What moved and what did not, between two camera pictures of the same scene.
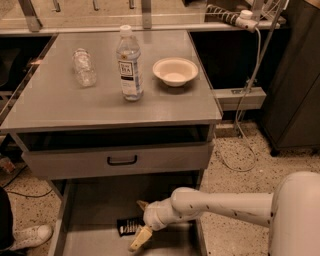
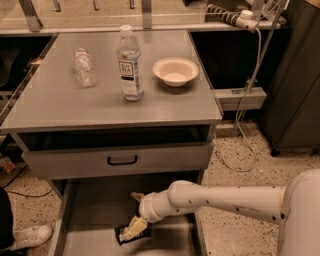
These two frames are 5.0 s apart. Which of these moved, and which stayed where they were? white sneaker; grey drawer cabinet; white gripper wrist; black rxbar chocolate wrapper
Moved: white gripper wrist; black rxbar chocolate wrapper
Stayed: white sneaker; grey drawer cabinet
